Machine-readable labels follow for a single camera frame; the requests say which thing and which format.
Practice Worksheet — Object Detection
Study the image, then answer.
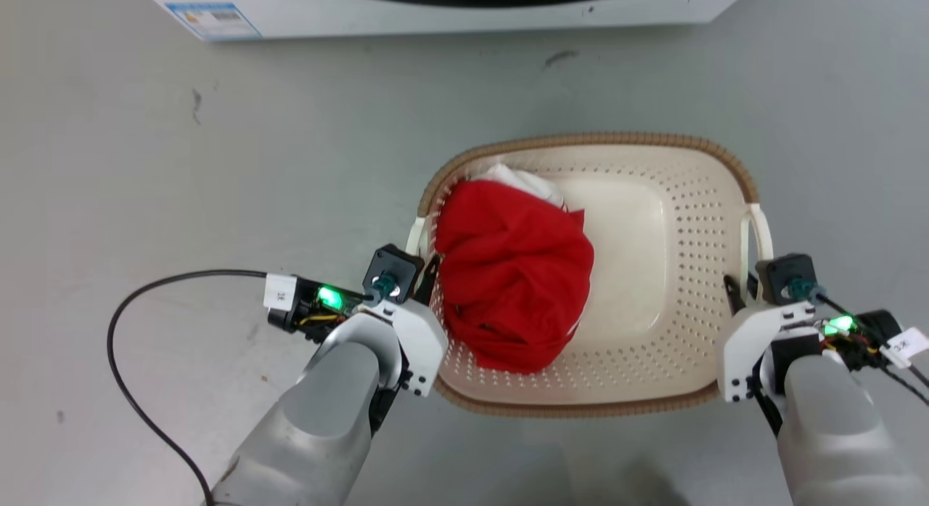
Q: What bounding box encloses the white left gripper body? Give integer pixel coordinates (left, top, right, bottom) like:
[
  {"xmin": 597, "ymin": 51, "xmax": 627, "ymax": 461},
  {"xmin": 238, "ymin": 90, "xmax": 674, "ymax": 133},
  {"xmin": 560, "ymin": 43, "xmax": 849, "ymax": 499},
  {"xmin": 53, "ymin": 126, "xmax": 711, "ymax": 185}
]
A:
[{"xmin": 361, "ymin": 298, "xmax": 449, "ymax": 399}]

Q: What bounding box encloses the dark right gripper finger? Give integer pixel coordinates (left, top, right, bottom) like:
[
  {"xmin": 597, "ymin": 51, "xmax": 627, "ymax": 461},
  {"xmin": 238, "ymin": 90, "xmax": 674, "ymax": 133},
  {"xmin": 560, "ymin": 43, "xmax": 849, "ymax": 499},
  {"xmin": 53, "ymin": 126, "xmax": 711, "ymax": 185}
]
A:
[{"xmin": 724, "ymin": 275, "xmax": 748, "ymax": 315}]

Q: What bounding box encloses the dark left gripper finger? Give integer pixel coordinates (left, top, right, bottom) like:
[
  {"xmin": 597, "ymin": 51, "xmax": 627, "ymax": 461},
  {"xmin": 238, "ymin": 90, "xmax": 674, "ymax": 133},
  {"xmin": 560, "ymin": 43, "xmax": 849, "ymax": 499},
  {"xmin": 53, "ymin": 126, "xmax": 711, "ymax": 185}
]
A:
[{"xmin": 415, "ymin": 253, "xmax": 442, "ymax": 305}]

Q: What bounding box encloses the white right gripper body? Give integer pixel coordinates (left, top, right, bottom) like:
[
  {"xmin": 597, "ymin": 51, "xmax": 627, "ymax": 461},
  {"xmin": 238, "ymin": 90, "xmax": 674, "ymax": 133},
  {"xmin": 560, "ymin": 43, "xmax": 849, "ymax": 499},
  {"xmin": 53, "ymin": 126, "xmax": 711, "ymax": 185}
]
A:
[{"xmin": 716, "ymin": 301, "xmax": 822, "ymax": 404}]

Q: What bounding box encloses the cream perforated laundry basket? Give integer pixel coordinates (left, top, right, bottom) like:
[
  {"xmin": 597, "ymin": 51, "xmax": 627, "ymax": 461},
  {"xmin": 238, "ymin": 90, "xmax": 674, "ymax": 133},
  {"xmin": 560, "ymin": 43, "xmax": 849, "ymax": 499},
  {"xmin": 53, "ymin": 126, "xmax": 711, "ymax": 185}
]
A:
[{"xmin": 406, "ymin": 132, "xmax": 774, "ymax": 419}]

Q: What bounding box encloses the red garment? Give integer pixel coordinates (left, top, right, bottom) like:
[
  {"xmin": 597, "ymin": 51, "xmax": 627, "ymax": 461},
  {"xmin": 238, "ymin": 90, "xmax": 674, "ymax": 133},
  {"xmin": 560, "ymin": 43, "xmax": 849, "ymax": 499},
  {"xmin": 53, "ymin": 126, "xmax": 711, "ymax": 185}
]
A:
[{"xmin": 434, "ymin": 179, "xmax": 595, "ymax": 375}]

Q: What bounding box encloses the white garment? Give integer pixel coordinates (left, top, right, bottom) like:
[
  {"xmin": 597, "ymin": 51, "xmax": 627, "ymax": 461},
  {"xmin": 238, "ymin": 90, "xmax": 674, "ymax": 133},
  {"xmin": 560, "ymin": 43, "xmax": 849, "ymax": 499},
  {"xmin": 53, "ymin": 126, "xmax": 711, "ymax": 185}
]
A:
[{"xmin": 472, "ymin": 163, "xmax": 568, "ymax": 210}]

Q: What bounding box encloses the white washing machine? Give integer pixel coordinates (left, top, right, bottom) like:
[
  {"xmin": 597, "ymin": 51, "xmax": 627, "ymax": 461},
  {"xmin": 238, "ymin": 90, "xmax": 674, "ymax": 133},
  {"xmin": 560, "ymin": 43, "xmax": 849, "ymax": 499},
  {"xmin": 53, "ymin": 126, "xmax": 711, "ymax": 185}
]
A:
[{"xmin": 136, "ymin": 0, "xmax": 758, "ymax": 42}]

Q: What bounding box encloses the blue white energy label sticker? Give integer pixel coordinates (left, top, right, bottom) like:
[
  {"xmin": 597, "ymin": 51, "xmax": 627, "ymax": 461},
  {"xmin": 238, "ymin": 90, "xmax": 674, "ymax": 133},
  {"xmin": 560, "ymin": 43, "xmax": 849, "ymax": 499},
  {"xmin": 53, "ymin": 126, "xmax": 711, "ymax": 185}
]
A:
[{"xmin": 165, "ymin": 2, "xmax": 262, "ymax": 41}]

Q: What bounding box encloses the white left cable tag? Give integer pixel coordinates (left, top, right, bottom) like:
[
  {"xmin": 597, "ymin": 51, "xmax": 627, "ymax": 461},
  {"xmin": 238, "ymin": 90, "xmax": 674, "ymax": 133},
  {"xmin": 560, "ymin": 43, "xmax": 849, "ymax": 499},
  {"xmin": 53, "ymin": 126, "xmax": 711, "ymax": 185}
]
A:
[{"xmin": 263, "ymin": 273, "xmax": 298, "ymax": 311}]

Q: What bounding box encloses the white cable tag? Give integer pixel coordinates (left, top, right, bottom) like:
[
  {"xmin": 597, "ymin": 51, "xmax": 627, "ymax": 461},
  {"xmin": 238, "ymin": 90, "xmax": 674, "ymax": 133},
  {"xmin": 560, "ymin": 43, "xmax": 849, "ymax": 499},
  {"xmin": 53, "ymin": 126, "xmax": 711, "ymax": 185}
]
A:
[
  {"xmin": 263, "ymin": 273, "xmax": 298, "ymax": 311},
  {"xmin": 879, "ymin": 327, "xmax": 929, "ymax": 370}
]

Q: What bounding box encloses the white right cable tag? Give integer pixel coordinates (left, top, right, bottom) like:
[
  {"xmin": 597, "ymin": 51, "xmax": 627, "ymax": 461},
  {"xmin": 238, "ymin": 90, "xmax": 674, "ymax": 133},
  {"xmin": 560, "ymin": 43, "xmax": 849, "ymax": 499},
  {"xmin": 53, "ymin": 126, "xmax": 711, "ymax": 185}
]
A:
[{"xmin": 879, "ymin": 327, "xmax": 929, "ymax": 370}]

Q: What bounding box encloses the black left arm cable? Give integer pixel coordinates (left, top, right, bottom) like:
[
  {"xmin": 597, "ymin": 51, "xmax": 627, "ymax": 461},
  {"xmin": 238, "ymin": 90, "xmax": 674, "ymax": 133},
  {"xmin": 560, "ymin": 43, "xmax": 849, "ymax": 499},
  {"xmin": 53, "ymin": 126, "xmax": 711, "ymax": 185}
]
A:
[{"xmin": 106, "ymin": 269, "xmax": 271, "ymax": 506}]

